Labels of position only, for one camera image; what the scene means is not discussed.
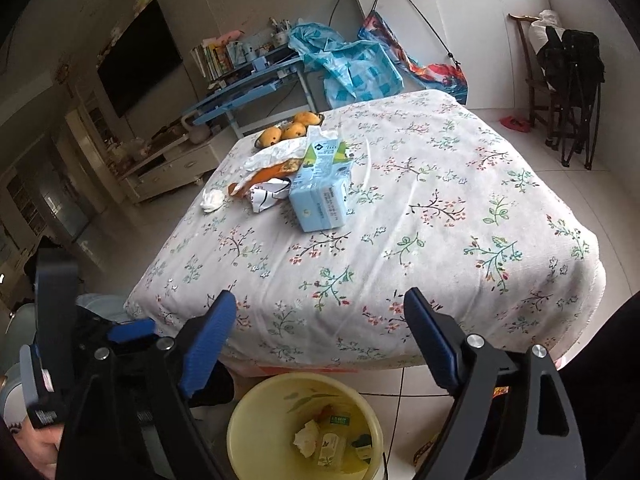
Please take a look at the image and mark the row of books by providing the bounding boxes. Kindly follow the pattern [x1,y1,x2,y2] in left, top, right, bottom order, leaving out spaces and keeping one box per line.
[190,37,251,81]

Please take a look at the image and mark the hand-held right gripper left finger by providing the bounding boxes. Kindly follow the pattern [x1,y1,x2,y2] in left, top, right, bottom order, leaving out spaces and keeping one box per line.
[55,289,237,480]

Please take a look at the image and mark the white jug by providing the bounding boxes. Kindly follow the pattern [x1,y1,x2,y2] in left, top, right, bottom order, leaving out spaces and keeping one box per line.
[181,112,211,145]

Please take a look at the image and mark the wooden chair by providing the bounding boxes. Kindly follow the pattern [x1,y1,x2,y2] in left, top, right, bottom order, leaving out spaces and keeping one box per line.
[507,12,556,131]

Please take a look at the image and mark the white plastic bag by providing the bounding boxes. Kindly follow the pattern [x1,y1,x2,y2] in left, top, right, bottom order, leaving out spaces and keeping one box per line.
[242,139,308,173]

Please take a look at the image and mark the colourful printed bag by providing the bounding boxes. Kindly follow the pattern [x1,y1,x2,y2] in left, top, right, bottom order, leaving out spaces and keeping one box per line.
[357,10,469,106]

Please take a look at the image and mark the crumpled white tissue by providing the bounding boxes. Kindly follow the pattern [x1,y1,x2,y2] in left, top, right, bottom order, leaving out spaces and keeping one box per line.
[292,420,321,458]
[200,187,227,213]

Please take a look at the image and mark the blue patterned cloth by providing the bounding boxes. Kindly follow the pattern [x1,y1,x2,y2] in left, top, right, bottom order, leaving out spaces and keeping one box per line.
[287,20,405,108]

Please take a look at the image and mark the person's left hand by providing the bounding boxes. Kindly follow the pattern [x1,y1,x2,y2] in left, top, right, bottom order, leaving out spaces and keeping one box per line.
[0,417,63,480]

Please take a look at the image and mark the black flat television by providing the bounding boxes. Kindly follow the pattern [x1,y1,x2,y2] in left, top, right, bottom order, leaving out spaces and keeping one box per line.
[96,0,183,118]

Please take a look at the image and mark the white television stand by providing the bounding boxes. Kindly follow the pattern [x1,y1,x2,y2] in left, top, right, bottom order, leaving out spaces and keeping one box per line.
[117,130,221,204]

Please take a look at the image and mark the black folding stand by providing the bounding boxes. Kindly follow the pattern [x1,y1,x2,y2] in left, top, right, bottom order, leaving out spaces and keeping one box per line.
[547,80,601,171]

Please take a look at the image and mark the light blue tissue pack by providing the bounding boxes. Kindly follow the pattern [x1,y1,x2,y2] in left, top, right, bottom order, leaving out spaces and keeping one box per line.
[289,162,353,233]

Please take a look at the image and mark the white cupboard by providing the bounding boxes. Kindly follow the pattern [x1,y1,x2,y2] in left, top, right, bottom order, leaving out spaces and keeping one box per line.
[345,0,551,111]

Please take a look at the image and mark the blue white folding chair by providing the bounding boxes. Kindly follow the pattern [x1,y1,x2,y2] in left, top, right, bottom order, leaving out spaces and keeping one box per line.
[182,42,313,138]

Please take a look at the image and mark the yellow plastic bin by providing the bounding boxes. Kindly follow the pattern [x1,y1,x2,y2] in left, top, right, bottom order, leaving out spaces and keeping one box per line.
[226,373,386,480]

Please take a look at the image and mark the person's dark clothing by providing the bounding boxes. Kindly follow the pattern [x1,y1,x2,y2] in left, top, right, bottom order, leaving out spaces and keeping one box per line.
[555,290,640,480]

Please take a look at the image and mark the black backpack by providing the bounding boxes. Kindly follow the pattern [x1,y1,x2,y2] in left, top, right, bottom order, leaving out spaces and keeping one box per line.
[540,25,606,93]

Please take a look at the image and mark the grey bowl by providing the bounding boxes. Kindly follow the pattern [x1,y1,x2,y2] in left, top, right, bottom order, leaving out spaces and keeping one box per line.
[251,114,323,153]

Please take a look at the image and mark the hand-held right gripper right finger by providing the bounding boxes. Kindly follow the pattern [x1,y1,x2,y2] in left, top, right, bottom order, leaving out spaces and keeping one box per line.
[403,287,586,480]

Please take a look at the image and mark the white and green milk carton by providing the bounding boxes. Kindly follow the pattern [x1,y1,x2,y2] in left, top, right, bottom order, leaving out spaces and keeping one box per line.
[300,127,353,173]

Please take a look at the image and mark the white display cabinet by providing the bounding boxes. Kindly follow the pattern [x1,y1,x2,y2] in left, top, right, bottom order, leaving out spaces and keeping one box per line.
[0,80,123,281]

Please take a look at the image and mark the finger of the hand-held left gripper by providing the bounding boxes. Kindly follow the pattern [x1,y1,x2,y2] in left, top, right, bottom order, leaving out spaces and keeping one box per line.
[102,317,157,345]

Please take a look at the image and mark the small green label bottle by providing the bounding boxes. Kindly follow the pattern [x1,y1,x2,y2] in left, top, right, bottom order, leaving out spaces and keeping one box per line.
[315,412,353,468]

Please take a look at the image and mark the orange snack bag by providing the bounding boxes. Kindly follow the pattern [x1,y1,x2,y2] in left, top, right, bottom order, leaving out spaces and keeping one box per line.
[227,167,296,197]

